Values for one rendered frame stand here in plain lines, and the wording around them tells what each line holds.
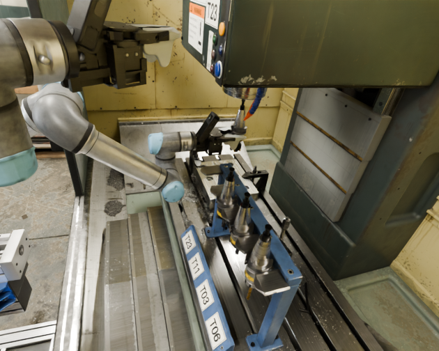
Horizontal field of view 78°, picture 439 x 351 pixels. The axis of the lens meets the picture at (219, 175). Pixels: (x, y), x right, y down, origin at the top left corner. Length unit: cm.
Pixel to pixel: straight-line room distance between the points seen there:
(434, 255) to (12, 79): 157
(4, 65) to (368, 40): 71
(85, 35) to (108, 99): 159
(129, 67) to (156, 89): 155
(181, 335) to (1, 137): 85
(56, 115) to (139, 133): 126
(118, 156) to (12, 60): 50
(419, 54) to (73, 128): 93
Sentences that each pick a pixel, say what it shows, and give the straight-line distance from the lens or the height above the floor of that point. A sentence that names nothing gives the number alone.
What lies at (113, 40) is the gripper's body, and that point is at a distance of 45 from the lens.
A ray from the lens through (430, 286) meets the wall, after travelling 165.
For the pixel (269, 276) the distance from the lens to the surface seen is 65.
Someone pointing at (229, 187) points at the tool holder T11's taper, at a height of 127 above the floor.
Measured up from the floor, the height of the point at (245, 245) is 122.
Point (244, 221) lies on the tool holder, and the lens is 69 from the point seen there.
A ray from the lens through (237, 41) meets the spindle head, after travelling 62.
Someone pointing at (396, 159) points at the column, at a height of 130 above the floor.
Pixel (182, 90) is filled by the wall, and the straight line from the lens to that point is 204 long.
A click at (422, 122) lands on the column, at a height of 144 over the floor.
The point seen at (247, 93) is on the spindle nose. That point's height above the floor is 145.
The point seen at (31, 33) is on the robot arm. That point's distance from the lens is 41.
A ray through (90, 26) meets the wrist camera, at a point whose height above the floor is 167.
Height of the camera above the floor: 173
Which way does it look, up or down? 34 degrees down
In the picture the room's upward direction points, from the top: 7 degrees clockwise
